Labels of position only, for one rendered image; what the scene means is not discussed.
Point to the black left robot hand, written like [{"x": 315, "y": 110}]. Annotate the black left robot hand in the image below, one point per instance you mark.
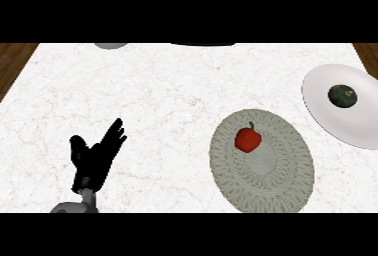
[{"x": 96, "y": 156}]

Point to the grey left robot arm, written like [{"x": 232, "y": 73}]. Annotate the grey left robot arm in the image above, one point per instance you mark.
[{"x": 81, "y": 204}]

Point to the grey woven round placemat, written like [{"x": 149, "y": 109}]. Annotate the grey woven round placemat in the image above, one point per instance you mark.
[{"x": 266, "y": 173}]

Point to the white round plate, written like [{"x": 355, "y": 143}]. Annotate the white round plate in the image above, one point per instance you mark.
[{"x": 340, "y": 110}]

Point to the dark green round squash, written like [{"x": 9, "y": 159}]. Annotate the dark green round squash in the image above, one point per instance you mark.
[{"x": 343, "y": 96}]

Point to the red bell pepper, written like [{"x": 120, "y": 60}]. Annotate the red bell pepper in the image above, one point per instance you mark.
[{"x": 247, "y": 140}]

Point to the grey round object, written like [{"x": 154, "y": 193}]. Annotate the grey round object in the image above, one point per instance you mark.
[{"x": 111, "y": 45}]

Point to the black flat object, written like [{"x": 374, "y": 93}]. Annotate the black flat object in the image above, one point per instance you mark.
[{"x": 202, "y": 44}]

